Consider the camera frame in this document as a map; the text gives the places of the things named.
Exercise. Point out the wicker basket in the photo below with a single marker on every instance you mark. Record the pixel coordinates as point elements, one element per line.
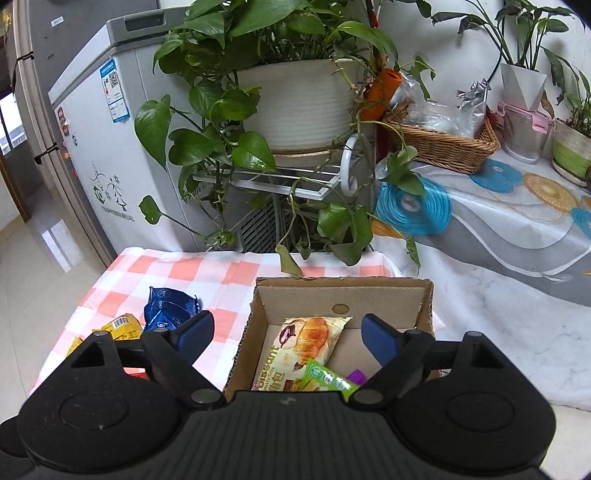
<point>443,147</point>

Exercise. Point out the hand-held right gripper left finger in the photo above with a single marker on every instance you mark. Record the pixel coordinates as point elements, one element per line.
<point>198,330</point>

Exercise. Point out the orange cylinder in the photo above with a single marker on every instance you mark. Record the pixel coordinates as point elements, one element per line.
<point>383,90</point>

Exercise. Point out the orange woven coaster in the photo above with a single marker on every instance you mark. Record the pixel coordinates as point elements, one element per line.
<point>383,228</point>

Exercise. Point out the cardboard box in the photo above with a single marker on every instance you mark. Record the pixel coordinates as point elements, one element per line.
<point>341,290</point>

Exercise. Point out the green cracker packet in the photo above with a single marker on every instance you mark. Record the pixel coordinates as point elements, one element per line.
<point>323,376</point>

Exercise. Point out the cream croissant packet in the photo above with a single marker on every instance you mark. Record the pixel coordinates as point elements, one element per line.
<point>304,341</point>

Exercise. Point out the yellow snack packet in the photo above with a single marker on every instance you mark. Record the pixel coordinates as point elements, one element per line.
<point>117,325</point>

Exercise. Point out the white ribbed plant pot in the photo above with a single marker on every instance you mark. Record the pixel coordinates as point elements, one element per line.
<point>300,106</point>

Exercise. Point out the silver foil bag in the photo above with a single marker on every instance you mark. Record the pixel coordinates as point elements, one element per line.
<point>475,110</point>

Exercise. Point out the large blue woven coaster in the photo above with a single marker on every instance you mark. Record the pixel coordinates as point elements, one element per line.
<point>429,207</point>

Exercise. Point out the orange-red snack packet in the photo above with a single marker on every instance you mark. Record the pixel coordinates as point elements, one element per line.
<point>134,373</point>

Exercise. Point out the white chest freezer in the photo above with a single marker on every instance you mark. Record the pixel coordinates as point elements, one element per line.
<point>83,152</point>

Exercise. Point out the green striped plant pot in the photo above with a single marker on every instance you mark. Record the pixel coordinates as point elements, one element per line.
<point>570,152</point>

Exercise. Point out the peace lily plant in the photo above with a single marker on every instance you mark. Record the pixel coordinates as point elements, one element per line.
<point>517,32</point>

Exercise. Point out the dark blue snack packet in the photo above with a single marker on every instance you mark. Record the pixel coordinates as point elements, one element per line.
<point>166,309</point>

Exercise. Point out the white angular vase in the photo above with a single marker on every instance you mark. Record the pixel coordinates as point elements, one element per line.
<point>521,87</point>

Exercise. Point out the yellow woven coaster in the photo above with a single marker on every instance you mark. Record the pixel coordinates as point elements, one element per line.
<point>549,191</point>

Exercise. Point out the small blue woven coaster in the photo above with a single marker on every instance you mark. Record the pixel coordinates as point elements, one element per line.
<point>581,217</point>
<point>498,177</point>

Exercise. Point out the pothos plant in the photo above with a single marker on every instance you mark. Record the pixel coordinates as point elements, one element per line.
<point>240,106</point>

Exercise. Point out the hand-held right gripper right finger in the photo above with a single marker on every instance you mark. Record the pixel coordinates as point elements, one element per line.
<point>378,337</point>

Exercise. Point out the grey refrigerator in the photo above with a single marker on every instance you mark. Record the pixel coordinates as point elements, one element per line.
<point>69,27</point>

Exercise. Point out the small green potted plant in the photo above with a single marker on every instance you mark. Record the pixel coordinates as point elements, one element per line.
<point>579,101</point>

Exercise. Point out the white metal plant rack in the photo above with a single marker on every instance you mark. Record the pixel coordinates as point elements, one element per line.
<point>286,177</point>

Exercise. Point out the purple snack packet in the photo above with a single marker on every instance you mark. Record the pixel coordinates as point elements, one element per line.
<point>358,377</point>

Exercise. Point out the grey grille unit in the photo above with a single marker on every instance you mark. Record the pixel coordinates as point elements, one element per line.
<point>258,226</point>

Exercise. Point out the grey patterned tablecloth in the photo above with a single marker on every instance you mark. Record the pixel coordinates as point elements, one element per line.
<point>508,258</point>

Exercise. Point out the clear container pink clips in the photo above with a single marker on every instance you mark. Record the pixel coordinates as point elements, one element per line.
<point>524,134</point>

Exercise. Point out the clear plastic bag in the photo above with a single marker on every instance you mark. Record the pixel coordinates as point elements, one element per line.
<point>429,115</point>

